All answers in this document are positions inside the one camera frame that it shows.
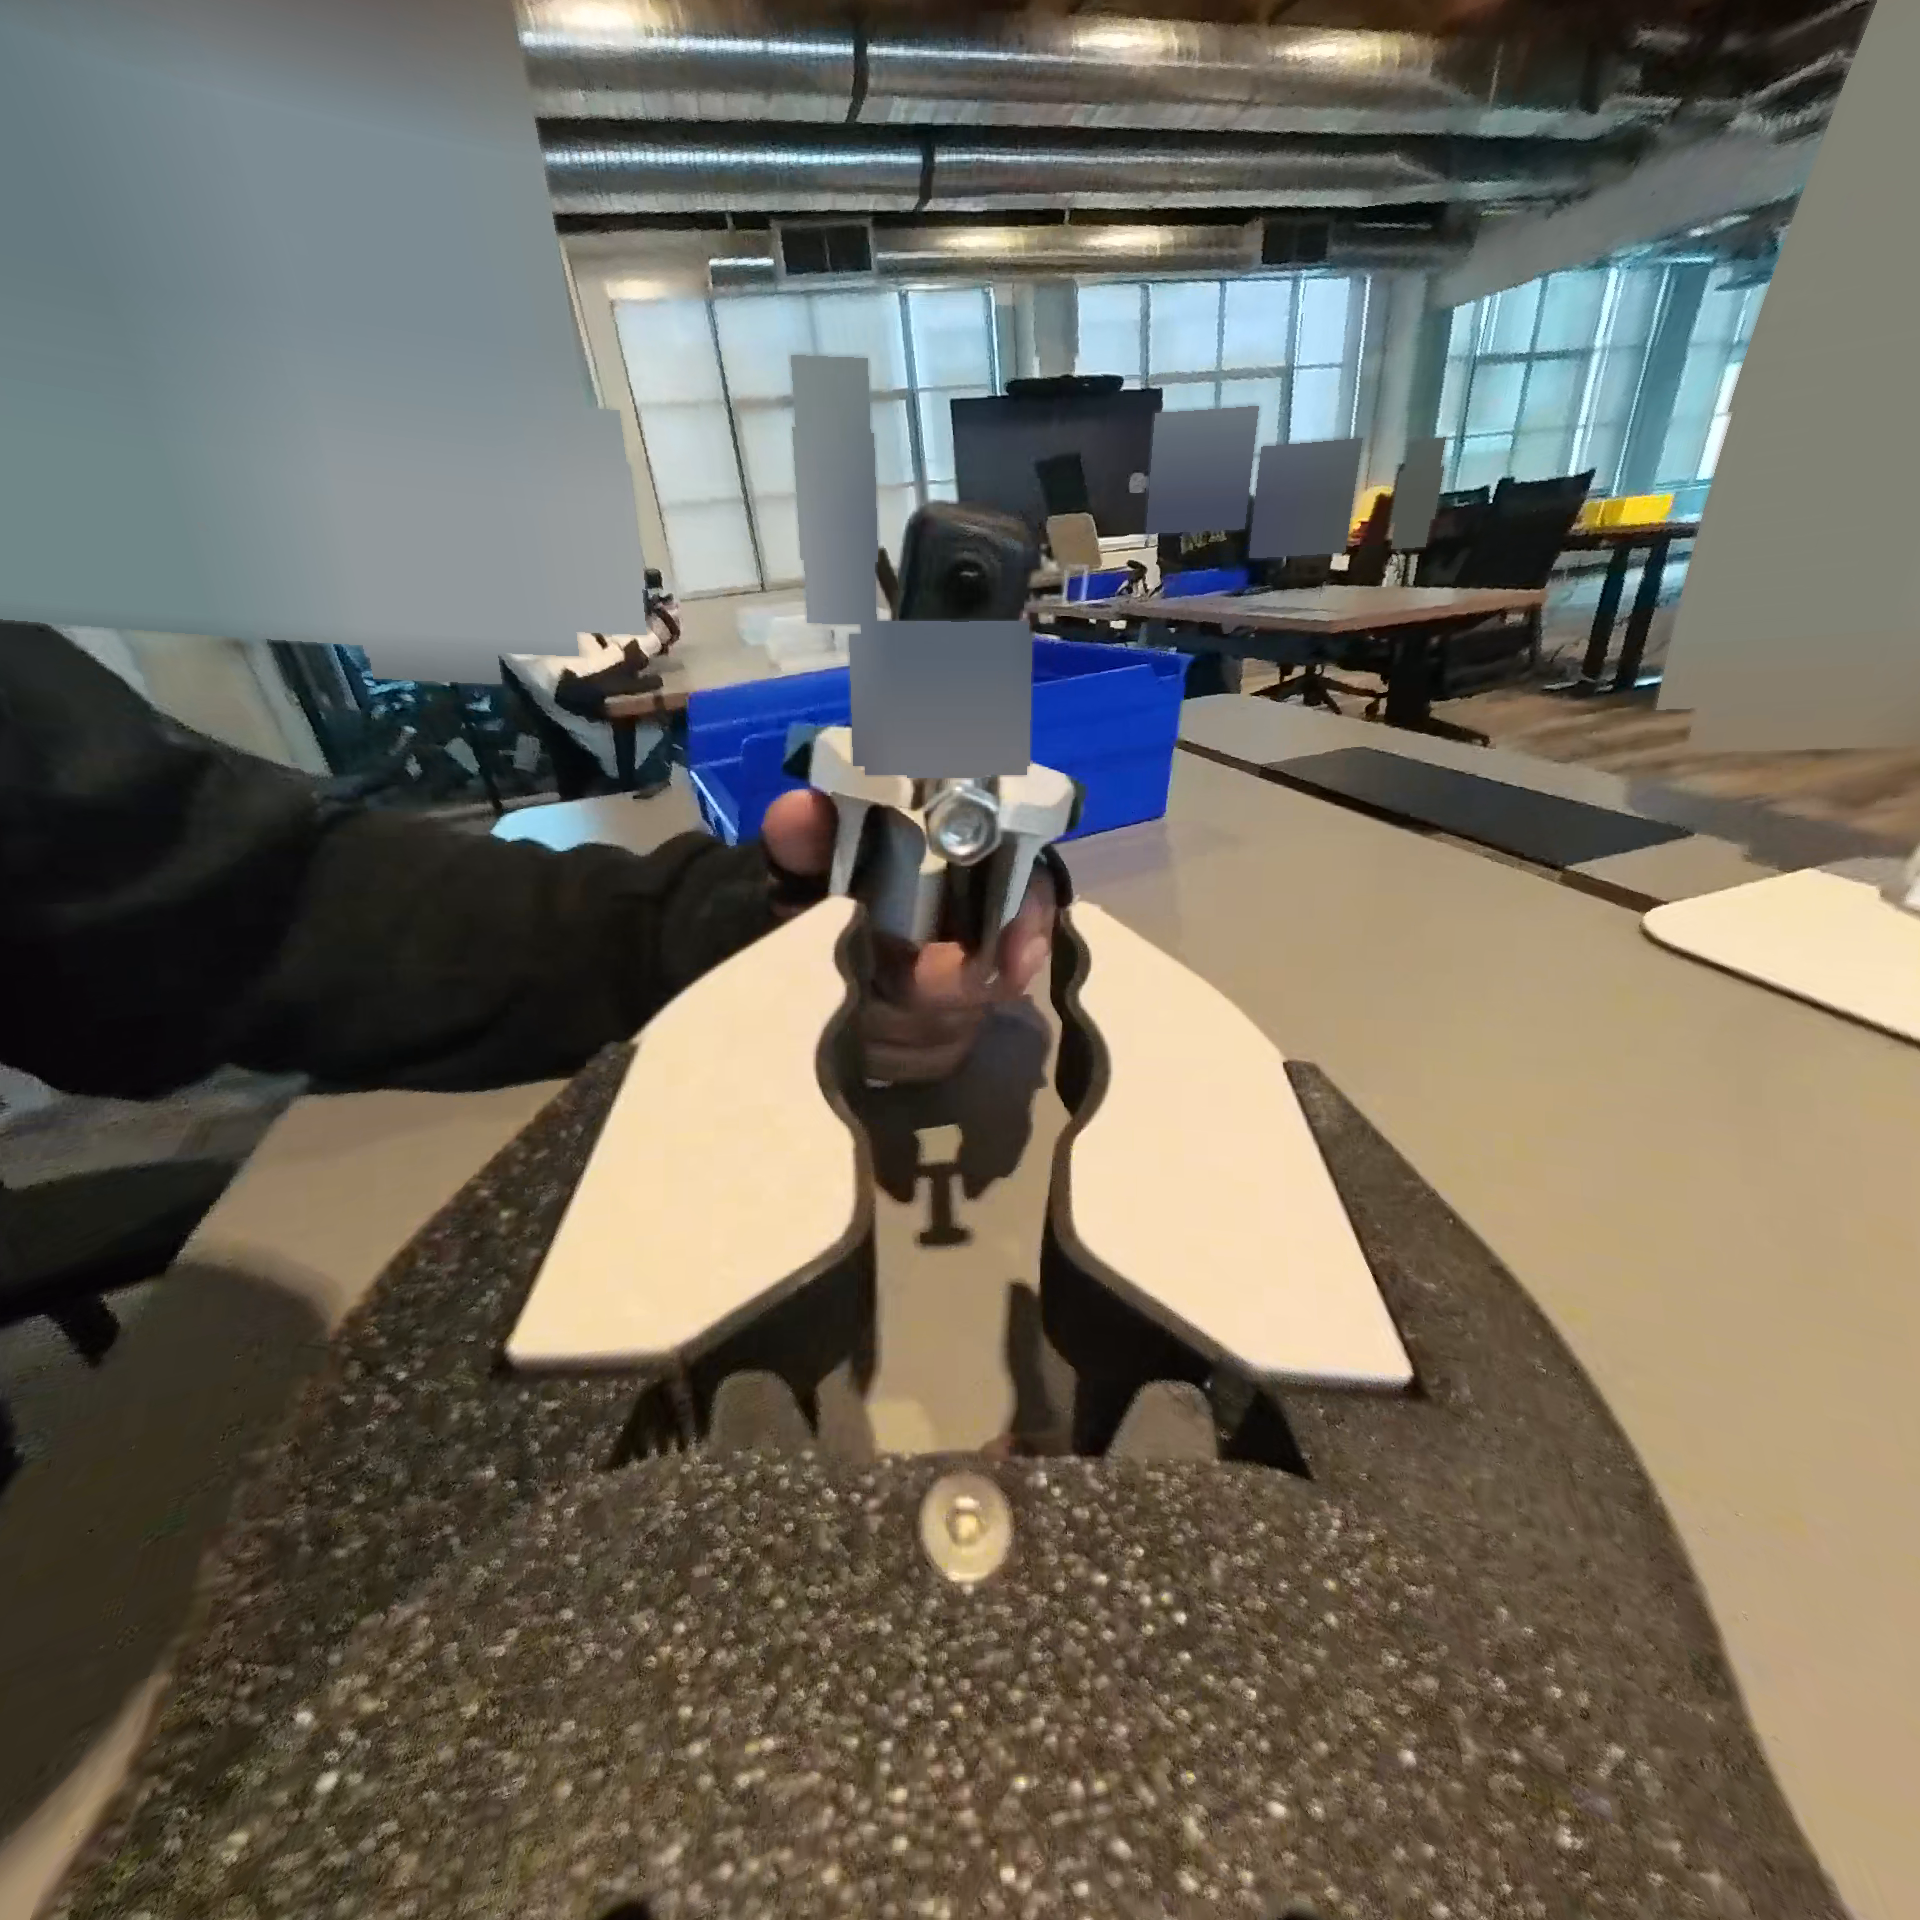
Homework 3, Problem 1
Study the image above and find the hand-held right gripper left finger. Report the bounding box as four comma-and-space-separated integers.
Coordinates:
512, 902, 871, 1376

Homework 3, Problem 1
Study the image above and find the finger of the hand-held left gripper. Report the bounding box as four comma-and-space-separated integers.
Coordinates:
811, 806, 907, 920
1001, 796, 1079, 911

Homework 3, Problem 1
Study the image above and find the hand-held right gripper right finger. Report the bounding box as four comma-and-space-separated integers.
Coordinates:
1053, 902, 1413, 1391

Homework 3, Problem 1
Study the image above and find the blue plastic storage bin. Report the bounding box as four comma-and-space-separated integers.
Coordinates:
686, 638, 1193, 849

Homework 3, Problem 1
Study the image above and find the person's left forearm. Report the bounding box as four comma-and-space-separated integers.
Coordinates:
0, 629, 811, 1099

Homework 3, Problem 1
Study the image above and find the person's left hand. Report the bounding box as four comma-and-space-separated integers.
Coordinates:
762, 788, 1060, 1087

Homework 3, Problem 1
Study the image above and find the black monitor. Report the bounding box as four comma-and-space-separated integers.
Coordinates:
949, 388, 1168, 539

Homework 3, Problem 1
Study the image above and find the wooden desk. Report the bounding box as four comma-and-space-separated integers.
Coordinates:
1110, 579, 1547, 721

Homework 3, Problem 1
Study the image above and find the desk cable flap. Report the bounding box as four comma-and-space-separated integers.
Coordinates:
1261, 744, 1687, 880

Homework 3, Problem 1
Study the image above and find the metal ventilation duct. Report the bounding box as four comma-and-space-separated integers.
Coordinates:
526, 0, 1800, 228

